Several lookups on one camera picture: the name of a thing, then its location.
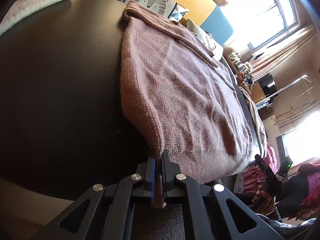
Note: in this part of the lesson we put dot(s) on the deer print pillow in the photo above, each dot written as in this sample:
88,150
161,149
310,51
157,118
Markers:
206,39

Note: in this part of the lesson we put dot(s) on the pink knitted sweater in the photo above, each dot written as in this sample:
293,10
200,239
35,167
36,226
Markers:
180,98

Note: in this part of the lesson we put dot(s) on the wooden side table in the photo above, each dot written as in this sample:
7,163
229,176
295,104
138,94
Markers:
242,71

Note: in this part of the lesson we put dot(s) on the white knitted cloth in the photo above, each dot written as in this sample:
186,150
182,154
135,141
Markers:
22,9

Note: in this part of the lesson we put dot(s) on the beige window curtain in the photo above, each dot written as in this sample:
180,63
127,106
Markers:
277,54

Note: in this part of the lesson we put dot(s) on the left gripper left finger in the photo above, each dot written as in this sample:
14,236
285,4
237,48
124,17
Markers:
104,212

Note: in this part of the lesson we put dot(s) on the multicolour sofa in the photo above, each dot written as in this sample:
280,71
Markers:
208,16

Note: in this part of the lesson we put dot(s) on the beige knitted garment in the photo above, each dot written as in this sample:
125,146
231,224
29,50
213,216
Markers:
258,124

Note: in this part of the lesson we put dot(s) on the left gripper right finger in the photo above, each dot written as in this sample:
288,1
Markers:
211,212

